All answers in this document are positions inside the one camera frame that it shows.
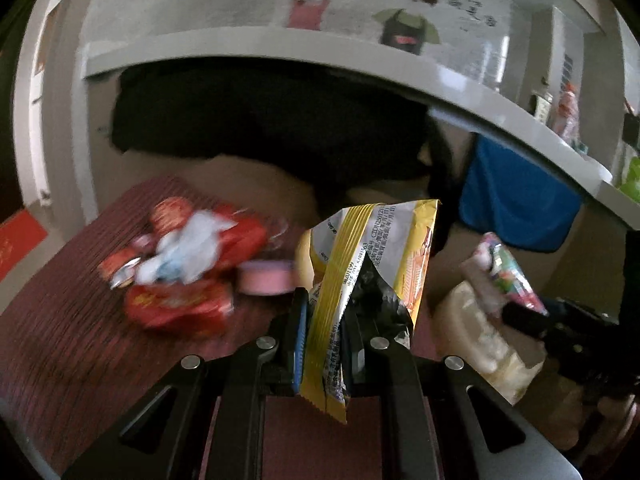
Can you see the red paper sheet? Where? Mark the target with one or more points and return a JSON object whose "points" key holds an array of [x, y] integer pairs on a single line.
{"points": [[17, 242]]}

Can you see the red snack packet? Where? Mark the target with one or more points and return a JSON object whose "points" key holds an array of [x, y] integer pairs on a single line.
{"points": [[237, 240], [175, 306]]}

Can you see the pink drink bottle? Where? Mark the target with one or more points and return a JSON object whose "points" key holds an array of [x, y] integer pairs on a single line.
{"points": [[568, 110]]}

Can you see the blue fabric bag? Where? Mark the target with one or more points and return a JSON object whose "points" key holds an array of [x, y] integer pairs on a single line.
{"points": [[520, 195]]}

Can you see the round red lid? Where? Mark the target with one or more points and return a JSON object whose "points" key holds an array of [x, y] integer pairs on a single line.
{"points": [[169, 212]]}

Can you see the green packet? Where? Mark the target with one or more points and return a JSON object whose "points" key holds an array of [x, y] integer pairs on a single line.
{"points": [[631, 175]]}

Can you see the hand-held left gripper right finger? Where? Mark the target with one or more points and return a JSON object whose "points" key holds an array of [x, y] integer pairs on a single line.
{"points": [[387, 375]]}

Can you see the white table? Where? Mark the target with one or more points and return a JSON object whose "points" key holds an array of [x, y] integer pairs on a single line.
{"points": [[300, 45]]}

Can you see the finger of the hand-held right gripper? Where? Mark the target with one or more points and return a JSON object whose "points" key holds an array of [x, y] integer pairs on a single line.
{"points": [[525, 321]]}

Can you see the black cloth bag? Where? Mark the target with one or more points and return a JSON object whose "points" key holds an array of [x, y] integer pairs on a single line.
{"points": [[270, 120]]}

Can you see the yellow snack packet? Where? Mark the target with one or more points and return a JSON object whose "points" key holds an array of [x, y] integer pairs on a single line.
{"points": [[330, 270]]}

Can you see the dark red woven mat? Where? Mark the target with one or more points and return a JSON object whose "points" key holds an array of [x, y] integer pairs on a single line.
{"points": [[65, 340]]}

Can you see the colourful candy packet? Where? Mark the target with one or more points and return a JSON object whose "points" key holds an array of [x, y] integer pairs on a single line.
{"points": [[510, 270]]}

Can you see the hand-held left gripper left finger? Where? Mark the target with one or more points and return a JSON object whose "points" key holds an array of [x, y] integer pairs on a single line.
{"points": [[300, 340]]}

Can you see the beige plastic bag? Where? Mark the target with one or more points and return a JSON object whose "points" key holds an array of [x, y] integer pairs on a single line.
{"points": [[480, 330]]}

